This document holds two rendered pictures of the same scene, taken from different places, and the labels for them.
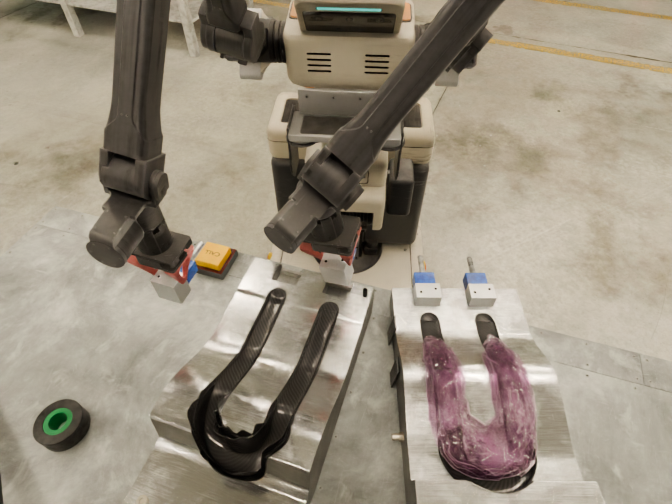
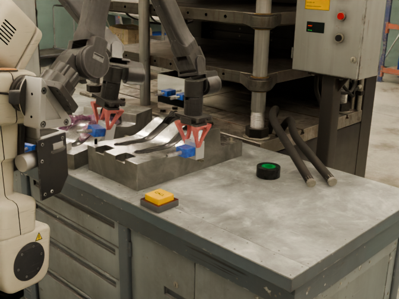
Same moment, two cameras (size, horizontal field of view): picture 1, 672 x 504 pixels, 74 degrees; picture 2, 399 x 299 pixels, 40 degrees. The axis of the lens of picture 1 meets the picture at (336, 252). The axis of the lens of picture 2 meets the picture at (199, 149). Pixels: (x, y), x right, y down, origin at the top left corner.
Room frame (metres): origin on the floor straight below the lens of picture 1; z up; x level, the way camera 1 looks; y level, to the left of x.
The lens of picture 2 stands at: (1.92, 1.02, 1.45)
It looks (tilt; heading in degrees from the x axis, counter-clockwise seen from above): 18 degrees down; 206
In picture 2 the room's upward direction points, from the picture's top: 1 degrees clockwise
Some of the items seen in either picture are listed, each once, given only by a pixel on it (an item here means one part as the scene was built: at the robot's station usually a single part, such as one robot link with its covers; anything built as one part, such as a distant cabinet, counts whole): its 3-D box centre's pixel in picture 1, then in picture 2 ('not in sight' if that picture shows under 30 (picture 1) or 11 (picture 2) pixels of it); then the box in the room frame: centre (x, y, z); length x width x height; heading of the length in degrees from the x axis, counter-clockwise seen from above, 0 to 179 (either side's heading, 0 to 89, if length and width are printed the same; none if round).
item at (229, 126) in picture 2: not in sight; (214, 104); (-0.68, -0.17, 0.76); 1.30 x 0.84 x 0.07; 72
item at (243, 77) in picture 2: not in sight; (217, 68); (-0.68, -0.16, 0.96); 1.29 x 0.83 x 0.18; 72
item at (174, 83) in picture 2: not in sight; (211, 88); (-0.59, -0.15, 0.87); 0.50 x 0.27 x 0.17; 162
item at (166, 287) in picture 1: (184, 266); (183, 151); (0.55, 0.30, 0.93); 0.13 x 0.05 x 0.05; 161
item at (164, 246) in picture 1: (152, 235); (193, 108); (0.52, 0.31, 1.06); 0.10 x 0.07 x 0.07; 72
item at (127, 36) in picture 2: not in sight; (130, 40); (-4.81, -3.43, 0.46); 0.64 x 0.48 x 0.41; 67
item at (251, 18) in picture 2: not in sight; (218, 21); (-0.68, -0.16, 1.20); 1.29 x 0.83 x 0.19; 72
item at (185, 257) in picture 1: (171, 264); (189, 130); (0.51, 0.30, 0.99); 0.07 x 0.07 x 0.09; 72
